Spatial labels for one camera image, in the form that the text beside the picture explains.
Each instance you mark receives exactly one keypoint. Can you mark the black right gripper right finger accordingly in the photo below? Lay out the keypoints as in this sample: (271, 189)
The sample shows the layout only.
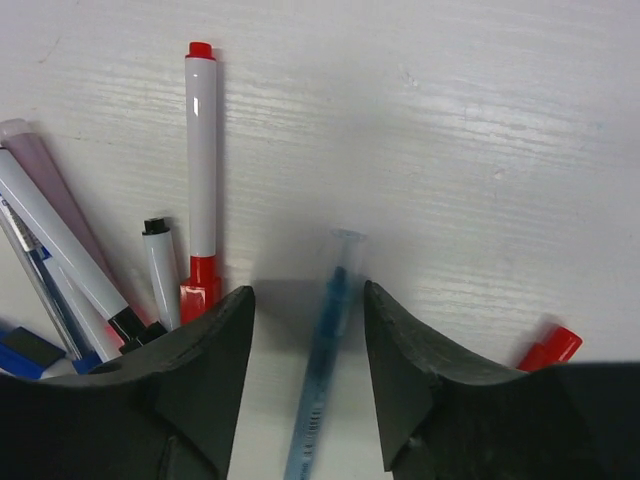
(445, 412)

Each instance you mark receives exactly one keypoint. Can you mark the red capped whiteboard marker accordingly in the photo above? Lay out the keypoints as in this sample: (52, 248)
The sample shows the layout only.
(202, 289)

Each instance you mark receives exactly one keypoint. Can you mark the red marker cap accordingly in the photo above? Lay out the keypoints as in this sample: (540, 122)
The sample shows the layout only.
(557, 347)

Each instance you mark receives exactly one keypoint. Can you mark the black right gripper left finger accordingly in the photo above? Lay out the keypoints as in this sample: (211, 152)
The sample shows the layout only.
(168, 410)

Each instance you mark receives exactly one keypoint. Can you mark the black capped whiteboard marker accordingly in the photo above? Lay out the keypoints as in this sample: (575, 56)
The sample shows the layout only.
(41, 218)

